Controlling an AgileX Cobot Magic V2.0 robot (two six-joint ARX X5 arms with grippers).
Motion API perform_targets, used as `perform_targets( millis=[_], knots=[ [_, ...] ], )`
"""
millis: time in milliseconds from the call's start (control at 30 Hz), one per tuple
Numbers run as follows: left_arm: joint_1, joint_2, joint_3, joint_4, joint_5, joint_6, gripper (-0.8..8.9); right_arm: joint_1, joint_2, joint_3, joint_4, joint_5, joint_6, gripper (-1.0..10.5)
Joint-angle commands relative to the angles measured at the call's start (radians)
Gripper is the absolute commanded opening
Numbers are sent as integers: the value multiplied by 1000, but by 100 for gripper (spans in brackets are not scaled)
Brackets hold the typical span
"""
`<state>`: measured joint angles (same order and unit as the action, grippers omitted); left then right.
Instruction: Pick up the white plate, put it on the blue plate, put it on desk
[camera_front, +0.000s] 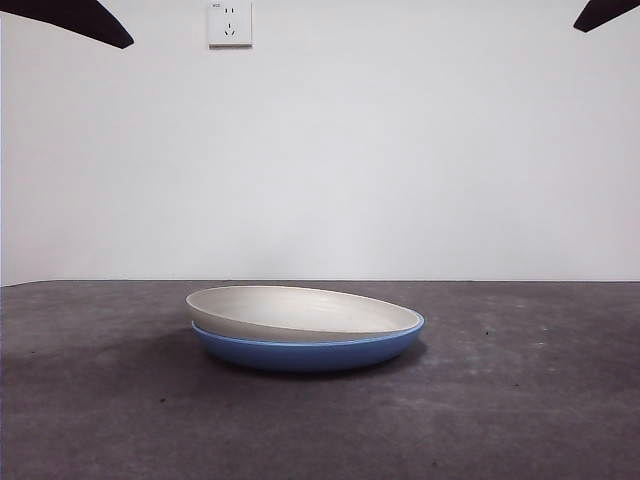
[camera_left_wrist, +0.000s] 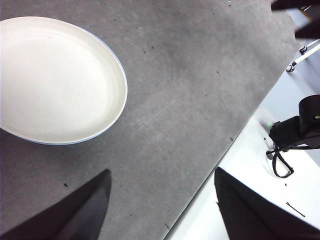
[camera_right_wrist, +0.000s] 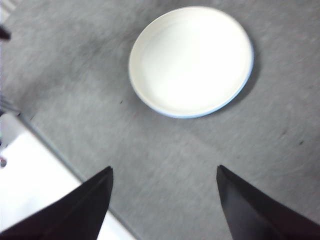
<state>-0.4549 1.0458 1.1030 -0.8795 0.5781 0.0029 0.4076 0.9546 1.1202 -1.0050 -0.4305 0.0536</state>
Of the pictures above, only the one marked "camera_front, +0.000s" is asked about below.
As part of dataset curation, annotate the blue round plate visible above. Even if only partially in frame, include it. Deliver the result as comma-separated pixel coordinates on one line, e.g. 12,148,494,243
190,313,427,374

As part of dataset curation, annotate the white round plate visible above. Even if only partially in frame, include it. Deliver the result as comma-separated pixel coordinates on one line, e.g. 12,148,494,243
185,285,422,346

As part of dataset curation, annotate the white wall socket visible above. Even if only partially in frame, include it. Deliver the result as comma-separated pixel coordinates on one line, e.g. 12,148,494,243
208,0,254,50

